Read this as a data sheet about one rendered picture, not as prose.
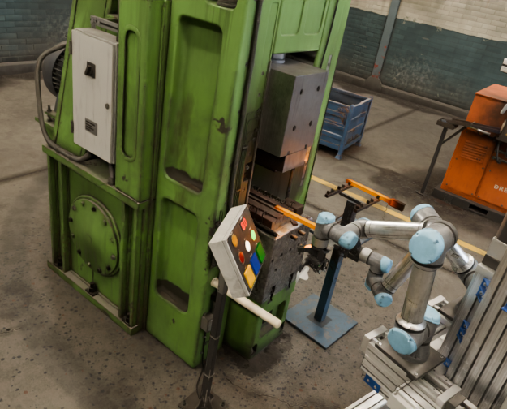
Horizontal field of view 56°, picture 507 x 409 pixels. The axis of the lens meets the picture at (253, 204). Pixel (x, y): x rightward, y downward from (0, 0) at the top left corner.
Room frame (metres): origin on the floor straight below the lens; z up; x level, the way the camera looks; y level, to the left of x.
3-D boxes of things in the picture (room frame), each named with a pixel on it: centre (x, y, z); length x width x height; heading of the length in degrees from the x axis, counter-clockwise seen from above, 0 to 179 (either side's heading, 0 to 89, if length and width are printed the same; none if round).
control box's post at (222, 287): (1.81, 0.07, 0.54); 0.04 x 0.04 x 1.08; 56
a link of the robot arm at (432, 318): (1.61, -0.78, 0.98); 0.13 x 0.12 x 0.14; 140
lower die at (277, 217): (2.43, 0.00, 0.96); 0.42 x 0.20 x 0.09; 56
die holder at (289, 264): (2.49, -0.02, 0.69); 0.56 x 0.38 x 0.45; 56
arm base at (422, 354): (1.62, -0.79, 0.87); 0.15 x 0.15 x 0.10
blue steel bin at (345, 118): (6.51, -0.66, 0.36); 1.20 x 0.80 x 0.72; 63
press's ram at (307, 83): (2.47, -0.02, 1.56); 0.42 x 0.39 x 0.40; 56
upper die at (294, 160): (2.43, 0.00, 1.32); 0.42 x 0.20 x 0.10; 56
